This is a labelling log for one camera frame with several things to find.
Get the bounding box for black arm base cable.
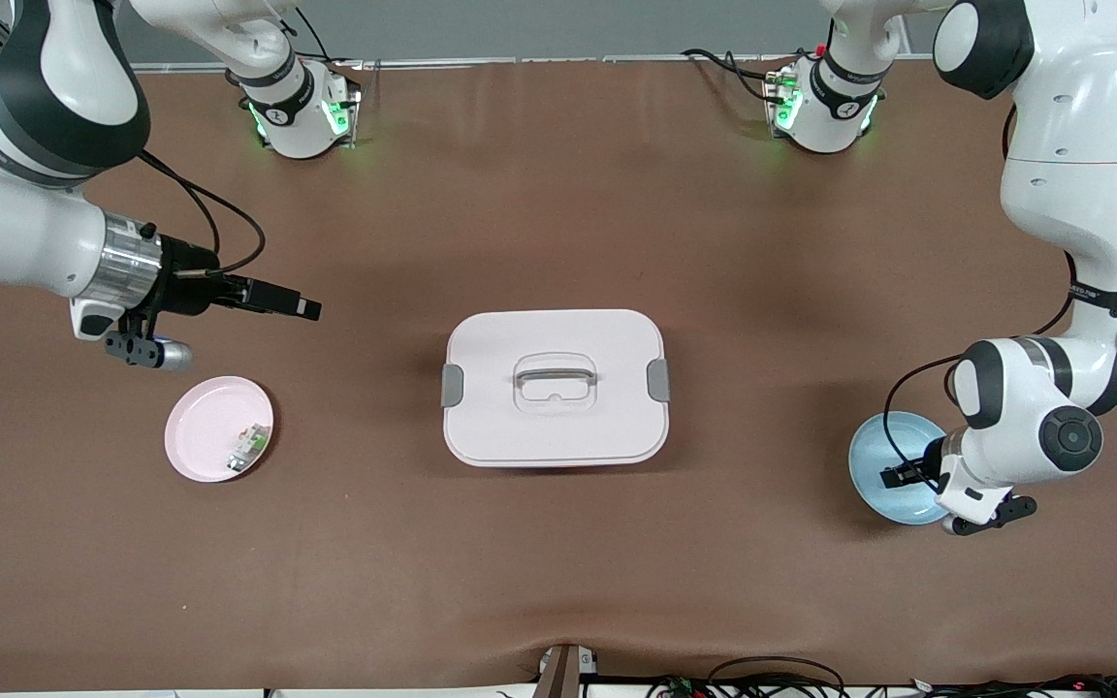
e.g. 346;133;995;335
680;47;792;103
297;8;338;67

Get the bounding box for black looped cable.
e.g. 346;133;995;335
709;656;846;698

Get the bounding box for brown table cover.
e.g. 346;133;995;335
0;58;1117;694

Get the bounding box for green push-button switch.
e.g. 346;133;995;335
227;423;271;474

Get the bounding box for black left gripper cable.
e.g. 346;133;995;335
884;250;1078;468

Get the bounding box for grey box handle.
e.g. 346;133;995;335
514;364;598;414

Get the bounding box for blue round plate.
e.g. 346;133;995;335
847;411;957;526

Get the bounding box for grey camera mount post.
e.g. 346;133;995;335
531;643;600;698

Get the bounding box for metal table edge rail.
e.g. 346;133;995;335
127;55;1005;72

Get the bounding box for white lidded storage box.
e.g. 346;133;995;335
440;309;672;469

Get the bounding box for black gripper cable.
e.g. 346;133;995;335
884;250;1078;468
137;150;267;276

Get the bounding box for tangled cable bundle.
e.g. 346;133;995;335
651;673;1117;698

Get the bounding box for black right arm base cable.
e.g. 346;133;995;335
297;8;338;67

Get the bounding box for pink round plate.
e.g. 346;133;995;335
164;375;275;484

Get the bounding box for black left arm base cable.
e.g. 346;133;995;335
680;47;792;103

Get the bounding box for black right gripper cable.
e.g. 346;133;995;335
137;150;267;276

